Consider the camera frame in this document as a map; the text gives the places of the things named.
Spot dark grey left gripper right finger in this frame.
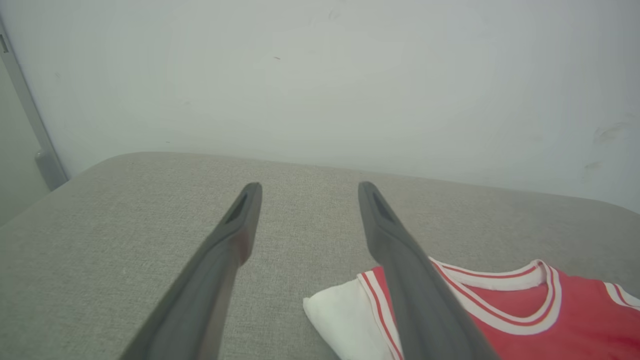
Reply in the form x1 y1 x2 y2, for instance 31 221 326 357
357 180 502 360

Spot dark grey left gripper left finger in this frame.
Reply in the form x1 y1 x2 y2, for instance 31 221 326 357
119 181 264 360

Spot red and white jersey shirt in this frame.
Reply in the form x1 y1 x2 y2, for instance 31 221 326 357
302 257 640 360

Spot grey metal post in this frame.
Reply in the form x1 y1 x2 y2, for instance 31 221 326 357
0 20 69 192

